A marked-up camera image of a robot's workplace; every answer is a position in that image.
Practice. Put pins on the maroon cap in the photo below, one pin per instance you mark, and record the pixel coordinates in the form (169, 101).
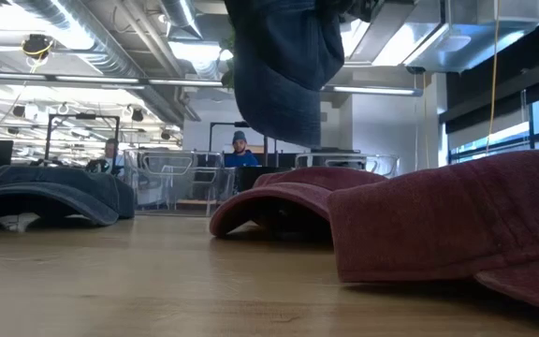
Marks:
(438, 220)
(293, 192)

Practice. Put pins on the blue denim cap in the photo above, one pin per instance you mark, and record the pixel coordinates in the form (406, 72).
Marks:
(283, 70)
(63, 187)

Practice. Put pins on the person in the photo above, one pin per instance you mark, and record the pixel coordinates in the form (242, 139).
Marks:
(240, 156)
(112, 156)

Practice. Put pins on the long ceiling light strip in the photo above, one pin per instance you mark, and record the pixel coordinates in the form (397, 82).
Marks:
(372, 90)
(96, 80)

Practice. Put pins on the silver round air duct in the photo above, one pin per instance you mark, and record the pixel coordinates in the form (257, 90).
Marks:
(110, 51)

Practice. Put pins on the silver rectangular air duct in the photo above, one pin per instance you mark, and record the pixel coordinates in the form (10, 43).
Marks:
(475, 42)

